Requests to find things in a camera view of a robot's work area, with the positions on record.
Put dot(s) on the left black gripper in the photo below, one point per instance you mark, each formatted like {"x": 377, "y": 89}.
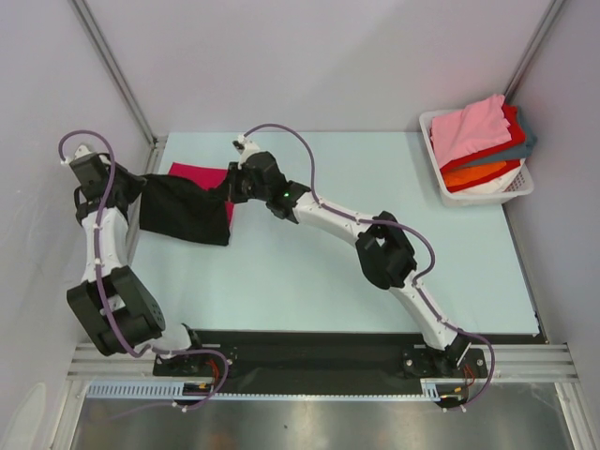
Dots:
{"x": 137, "y": 184}

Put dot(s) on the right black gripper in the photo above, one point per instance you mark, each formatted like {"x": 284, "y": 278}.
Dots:
{"x": 234, "y": 183}

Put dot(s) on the black t-shirt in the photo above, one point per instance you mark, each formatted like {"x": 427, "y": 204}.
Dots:
{"x": 155, "y": 215}

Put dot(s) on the magenta t-shirt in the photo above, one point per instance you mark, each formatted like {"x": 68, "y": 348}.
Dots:
{"x": 211, "y": 183}

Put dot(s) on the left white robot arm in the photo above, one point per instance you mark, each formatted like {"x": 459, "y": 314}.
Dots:
{"x": 111, "y": 303}

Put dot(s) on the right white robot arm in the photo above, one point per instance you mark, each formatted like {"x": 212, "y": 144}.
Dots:
{"x": 385, "y": 253}

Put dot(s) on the orange t-shirt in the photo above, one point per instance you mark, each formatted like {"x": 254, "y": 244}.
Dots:
{"x": 469, "y": 177}

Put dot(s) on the pink t-shirt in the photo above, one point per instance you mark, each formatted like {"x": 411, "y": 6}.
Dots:
{"x": 475, "y": 128}

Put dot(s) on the grey-blue t-shirt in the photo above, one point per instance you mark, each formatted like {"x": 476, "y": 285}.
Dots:
{"x": 522, "y": 147}

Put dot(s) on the red t-shirt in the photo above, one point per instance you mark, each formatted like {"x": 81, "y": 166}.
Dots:
{"x": 473, "y": 133}

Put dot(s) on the white plastic basket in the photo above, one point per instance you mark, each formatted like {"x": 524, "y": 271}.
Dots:
{"x": 521, "y": 185}

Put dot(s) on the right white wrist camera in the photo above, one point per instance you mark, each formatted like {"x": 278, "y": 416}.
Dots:
{"x": 246, "y": 148}

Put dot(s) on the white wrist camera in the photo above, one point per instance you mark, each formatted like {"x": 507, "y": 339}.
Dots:
{"x": 246, "y": 148}
{"x": 84, "y": 151}

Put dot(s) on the left aluminium frame post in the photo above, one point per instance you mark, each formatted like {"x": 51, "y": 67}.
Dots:
{"x": 102, "y": 47}

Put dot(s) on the aluminium frame post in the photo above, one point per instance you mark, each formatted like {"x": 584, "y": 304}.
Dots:
{"x": 541, "y": 33}
{"x": 102, "y": 47}

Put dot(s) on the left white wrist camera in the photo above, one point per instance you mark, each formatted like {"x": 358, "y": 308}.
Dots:
{"x": 84, "y": 151}

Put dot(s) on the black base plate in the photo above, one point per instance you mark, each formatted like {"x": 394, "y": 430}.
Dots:
{"x": 329, "y": 362}

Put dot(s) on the white cable duct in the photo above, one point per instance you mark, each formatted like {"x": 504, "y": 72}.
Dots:
{"x": 189, "y": 392}

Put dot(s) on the right aluminium frame post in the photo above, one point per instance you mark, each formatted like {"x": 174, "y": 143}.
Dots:
{"x": 541, "y": 33}

